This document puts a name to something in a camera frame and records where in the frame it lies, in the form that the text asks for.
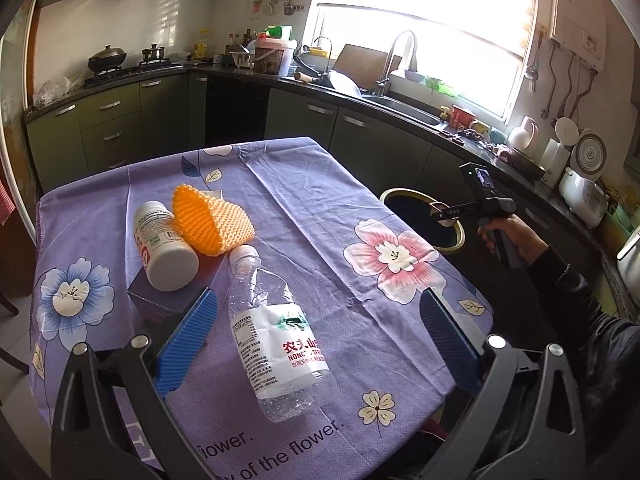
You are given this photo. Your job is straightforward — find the pink lidded food container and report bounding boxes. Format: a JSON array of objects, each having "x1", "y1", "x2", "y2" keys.
[{"x1": 253, "y1": 36, "x2": 297, "y2": 77}]

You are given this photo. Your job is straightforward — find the black wok with lid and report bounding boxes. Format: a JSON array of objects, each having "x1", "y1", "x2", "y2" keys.
[{"x1": 87, "y1": 44, "x2": 127, "y2": 73}]

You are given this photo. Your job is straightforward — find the dark frying pan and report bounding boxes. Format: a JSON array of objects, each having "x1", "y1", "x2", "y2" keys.
[{"x1": 509, "y1": 148, "x2": 546, "y2": 182}]

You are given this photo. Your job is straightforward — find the red bowl on counter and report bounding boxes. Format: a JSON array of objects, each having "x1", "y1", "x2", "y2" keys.
[{"x1": 449, "y1": 105, "x2": 476, "y2": 129}]

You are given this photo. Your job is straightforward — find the wooden cutting board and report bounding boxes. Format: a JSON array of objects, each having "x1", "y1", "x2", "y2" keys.
[{"x1": 333, "y1": 44, "x2": 387, "y2": 91}]

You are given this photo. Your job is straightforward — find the white gas water heater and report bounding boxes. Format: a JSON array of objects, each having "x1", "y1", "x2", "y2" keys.
[{"x1": 550, "y1": 0, "x2": 606, "y2": 73}]

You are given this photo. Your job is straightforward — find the white air fryer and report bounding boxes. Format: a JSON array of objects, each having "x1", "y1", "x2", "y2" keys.
[{"x1": 616, "y1": 226, "x2": 640, "y2": 307}]

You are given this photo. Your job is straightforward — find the black sleeved right forearm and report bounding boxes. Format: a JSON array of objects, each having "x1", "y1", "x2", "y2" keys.
[{"x1": 527, "y1": 247, "x2": 639, "y2": 460}]

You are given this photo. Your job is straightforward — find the purple floral tablecloth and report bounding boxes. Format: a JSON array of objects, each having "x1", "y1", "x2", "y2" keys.
[{"x1": 30, "y1": 138, "x2": 492, "y2": 479}]

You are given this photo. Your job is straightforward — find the white rice cooker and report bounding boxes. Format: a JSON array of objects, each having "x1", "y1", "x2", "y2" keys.
[{"x1": 559, "y1": 167, "x2": 608, "y2": 229}]

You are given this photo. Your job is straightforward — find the small black pot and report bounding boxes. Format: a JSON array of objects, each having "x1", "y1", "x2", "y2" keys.
[{"x1": 140, "y1": 44, "x2": 166, "y2": 65}]

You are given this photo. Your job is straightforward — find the clear plastic water bottle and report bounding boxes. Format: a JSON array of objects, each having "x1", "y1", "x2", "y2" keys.
[{"x1": 227, "y1": 245, "x2": 337, "y2": 422}]

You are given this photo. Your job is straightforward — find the purple cardboard box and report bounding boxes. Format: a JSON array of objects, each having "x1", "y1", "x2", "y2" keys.
[{"x1": 126, "y1": 253, "x2": 232, "y2": 326}]

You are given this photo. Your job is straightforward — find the yellow-rimmed trash bin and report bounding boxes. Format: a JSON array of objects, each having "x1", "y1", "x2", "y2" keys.
[{"x1": 380, "y1": 188, "x2": 465, "y2": 255}]

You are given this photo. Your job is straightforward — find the person's right hand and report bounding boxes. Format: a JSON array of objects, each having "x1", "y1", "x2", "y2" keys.
[{"x1": 477, "y1": 214, "x2": 548, "y2": 266}]

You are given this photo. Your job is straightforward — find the white supplement bottle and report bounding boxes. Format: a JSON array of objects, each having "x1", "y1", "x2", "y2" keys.
[{"x1": 134, "y1": 200, "x2": 200, "y2": 292}]

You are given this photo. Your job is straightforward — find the white kettle jug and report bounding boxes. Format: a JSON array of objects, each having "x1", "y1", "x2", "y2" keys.
[{"x1": 508, "y1": 116, "x2": 538, "y2": 152}]

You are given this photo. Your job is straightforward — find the stainless kitchen sink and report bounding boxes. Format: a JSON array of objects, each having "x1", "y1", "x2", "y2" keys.
[{"x1": 361, "y1": 96, "x2": 445, "y2": 129}]

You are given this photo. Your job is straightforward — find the chrome sink faucet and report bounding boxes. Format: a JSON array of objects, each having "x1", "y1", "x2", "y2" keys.
[{"x1": 374, "y1": 29, "x2": 419, "y2": 98}]

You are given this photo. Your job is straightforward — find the dark green base cabinets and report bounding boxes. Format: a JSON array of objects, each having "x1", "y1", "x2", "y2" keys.
[{"x1": 24, "y1": 71, "x2": 622, "y2": 321}]

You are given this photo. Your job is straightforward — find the orange foam fruit net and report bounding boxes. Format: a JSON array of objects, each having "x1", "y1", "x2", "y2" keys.
[{"x1": 172, "y1": 184, "x2": 255, "y2": 257}]

